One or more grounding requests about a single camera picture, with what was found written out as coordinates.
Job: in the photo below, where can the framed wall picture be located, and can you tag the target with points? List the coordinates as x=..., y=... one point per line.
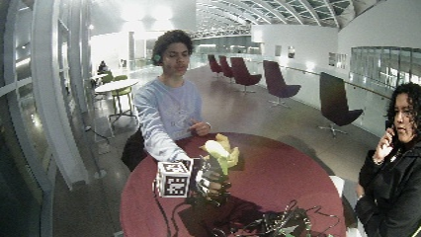
x=292, y=52
x=337, y=60
x=277, y=50

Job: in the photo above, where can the white marker cube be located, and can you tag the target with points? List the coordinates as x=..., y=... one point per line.
x=173, y=179

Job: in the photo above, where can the black phone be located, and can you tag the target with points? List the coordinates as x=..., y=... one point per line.
x=389, y=128

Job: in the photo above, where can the white column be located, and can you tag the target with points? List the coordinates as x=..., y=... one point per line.
x=61, y=98

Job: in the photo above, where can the green stool chair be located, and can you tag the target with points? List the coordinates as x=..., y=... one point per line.
x=121, y=91
x=106, y=77

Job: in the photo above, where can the white round table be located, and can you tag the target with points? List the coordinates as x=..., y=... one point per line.
x=116, y=85

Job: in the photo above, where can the glass window wall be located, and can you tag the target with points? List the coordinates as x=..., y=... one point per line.
x=385, y=65

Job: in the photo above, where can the wall handrail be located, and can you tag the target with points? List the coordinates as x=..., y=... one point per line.
x=337, y=80

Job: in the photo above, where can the yellow green soft toy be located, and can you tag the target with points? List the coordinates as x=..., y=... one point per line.
x=218, y=149

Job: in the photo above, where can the person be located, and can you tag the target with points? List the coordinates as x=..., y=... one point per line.
x=102, y=67
x=390, y=184
x=168, y=108

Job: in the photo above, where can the green earpiece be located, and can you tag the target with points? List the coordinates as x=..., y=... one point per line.
x=156, y=58

